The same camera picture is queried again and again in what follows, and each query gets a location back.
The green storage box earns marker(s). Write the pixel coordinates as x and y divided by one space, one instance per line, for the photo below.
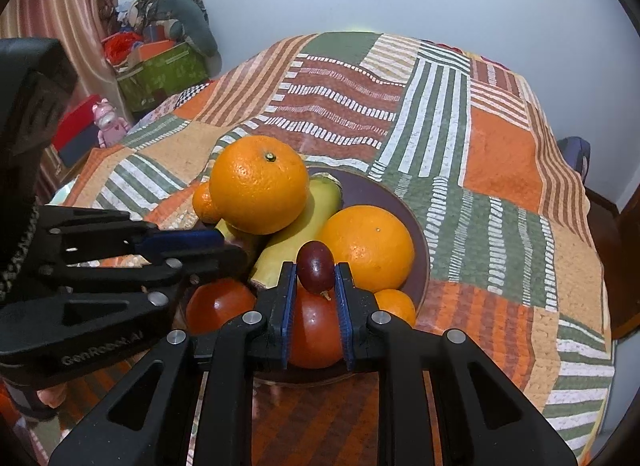
150 82

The large orange with dimple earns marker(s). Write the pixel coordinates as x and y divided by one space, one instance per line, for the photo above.
259 184

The red box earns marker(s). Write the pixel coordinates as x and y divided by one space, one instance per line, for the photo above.
77 133

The large orange with sticker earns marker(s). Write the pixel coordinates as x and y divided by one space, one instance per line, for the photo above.
374 243

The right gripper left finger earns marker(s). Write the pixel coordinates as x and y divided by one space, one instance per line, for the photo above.
189 400

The small mandarin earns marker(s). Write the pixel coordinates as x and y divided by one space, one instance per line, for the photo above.
398 303
203 205

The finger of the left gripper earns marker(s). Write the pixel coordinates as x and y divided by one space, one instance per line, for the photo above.
78 235
129 274

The person left hand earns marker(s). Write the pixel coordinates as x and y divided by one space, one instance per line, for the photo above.
54 396

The striped patchwork blanket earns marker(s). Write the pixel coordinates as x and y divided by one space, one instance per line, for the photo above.
464 143

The checkered quilt underneath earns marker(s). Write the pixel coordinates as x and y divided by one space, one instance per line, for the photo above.
169 105

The pink toy figure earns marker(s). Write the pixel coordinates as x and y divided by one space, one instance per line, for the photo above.
112 127

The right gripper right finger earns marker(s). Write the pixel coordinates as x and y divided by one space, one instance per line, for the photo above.
441 399

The dark red grape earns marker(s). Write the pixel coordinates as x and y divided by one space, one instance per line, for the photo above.
315 268

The purple ceramic plate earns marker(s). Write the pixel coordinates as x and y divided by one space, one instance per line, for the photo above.
358 190

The small red tomato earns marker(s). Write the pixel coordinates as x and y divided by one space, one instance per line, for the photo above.
214 304

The large red tomato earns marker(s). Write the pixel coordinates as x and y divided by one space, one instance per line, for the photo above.
316 338

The striped pink curtain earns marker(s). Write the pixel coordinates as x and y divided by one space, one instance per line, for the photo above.
80 25

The grey green plush pillow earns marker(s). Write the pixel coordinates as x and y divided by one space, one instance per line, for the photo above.
188 24

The blue grey backpack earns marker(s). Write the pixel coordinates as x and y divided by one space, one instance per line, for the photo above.
576 152

